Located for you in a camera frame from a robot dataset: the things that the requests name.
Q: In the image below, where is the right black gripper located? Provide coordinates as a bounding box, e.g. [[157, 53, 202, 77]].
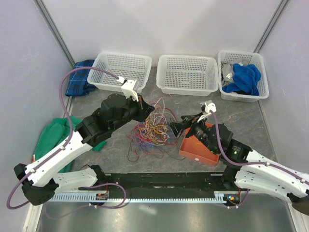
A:
[[167, 112, 218, 154]]

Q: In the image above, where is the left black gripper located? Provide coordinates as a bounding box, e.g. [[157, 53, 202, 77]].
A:
[[111, 92, 155, 132]]

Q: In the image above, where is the yellow wire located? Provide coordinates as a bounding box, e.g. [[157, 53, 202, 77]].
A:
[[189, 135, 206, 149]]

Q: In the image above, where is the multicoloured wire pile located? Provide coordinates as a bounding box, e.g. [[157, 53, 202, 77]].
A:
[[127, 89, 186, 162]]

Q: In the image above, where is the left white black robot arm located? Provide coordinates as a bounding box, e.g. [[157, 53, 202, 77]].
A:
[[14, 94, 155, 205]]

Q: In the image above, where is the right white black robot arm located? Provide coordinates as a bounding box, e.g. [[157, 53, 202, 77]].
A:
[[169, 114, 309, 215]]

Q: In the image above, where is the orange plastic tray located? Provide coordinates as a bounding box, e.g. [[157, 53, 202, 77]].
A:
[[179, 129, 219, 166]]

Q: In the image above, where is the left white plastic basket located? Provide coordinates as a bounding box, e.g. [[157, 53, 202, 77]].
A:
[[87, 52, 152, 94]]

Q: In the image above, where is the white plastic basket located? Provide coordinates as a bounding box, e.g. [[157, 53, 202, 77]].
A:
[[156, 55, 219, 97], [218, 50, 269, 102], [87, 52, 152, 94]]

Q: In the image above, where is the middle white plastic basket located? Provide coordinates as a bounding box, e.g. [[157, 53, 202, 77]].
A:
[[156, 55, 219, 97]]

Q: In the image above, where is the blue plaid cloth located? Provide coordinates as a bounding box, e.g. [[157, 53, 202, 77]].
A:
[[65, 70, 96, 97]]

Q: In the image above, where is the grey sock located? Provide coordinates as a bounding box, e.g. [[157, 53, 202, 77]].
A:
[[221, 60, 249, 89]]

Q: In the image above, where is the blue fleece cloth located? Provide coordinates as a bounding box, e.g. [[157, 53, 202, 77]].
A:
[[222, 64, 261, 96]]

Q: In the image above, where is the green garment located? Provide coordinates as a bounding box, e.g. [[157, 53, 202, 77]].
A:
[[32, 116, 107, 173]]

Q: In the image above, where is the right white plastic basket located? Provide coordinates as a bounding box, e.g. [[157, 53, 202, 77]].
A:
[[218, 50, 269, 102]]

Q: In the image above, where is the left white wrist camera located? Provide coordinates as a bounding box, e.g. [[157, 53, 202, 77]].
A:
[[117, 76, 139, 102]]

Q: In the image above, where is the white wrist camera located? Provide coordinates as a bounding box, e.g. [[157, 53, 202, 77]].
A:
[[117, 76, 139, 102], [197, 100, 217, 122]]

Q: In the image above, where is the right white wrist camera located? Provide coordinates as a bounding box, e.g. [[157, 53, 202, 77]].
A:
[[197, 100, 217, 122]]

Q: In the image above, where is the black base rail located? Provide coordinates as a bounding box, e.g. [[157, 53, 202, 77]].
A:
[[92, 168, 239, 194]]

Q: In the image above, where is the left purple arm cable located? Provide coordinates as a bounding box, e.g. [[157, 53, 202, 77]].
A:
[[5, 67, 126, 210]]

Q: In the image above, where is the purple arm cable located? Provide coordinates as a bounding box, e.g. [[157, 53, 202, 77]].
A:
[[5, 67, 126, 210], [209, 110, 309, 184]]

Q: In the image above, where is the light blue slotted cable duct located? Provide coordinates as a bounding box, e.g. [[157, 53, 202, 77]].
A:
[[50, 188, 239, 203]]

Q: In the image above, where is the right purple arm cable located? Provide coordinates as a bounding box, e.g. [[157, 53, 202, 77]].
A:
[[209, 110, 309, 184]]

